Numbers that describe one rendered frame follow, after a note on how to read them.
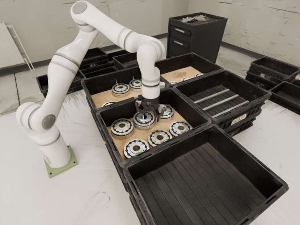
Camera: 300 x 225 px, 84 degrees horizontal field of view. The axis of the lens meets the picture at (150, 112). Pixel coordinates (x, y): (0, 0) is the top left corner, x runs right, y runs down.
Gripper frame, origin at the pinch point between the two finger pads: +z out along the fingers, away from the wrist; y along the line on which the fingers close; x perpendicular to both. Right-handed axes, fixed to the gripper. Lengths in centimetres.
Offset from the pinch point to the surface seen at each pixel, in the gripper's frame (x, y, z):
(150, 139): -11.3, 3.3, 0.7
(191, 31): 156, 6, 2
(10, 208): -46, -43, 17
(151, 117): 1.2, 0.3, 0.4
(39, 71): 152, -245, 87
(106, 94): 16.3, -31.0, 3.6
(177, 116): 8.8, 11.6, 3.5
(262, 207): -31, 39, -6
